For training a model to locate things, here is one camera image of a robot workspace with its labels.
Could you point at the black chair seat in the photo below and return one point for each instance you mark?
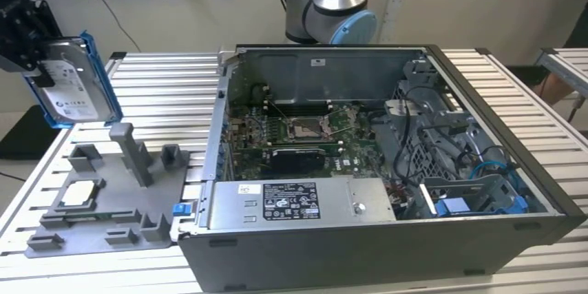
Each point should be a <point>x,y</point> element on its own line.
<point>26,132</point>

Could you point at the silver CPU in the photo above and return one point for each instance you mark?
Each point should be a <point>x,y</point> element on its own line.
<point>78,195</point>

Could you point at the black graphics card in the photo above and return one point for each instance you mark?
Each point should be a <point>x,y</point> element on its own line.
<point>298,161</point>

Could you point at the slatted metal side table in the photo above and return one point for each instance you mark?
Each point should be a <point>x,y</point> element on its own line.
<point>566,66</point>

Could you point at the green RAM stick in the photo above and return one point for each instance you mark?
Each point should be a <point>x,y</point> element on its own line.
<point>92,215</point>

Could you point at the CPU socket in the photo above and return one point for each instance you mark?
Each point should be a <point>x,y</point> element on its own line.
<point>302,130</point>

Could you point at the hard disk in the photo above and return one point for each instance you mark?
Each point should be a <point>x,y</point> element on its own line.
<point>73,94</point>

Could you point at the blue bay carrier tab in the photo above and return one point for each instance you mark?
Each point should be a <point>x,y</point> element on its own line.
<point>452,207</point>

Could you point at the grey metal disk bay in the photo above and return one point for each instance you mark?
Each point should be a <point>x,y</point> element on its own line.
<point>440,135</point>

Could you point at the green motherboard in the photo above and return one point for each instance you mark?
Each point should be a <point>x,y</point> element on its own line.
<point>353,149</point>

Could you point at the grey plastic parts rack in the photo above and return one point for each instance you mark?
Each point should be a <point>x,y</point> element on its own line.
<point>114,204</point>

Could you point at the blue case latch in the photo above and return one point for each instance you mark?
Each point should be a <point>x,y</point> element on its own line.
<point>180,210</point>

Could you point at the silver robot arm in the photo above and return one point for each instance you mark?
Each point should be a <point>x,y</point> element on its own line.
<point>334,5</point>

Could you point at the silver power supply box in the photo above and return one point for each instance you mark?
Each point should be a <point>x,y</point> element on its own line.
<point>321,204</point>

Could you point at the black open PC case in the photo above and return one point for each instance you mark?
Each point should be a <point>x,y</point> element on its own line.
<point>366,256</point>

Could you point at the black RAM slot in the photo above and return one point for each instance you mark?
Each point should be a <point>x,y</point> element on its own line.
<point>298,105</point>

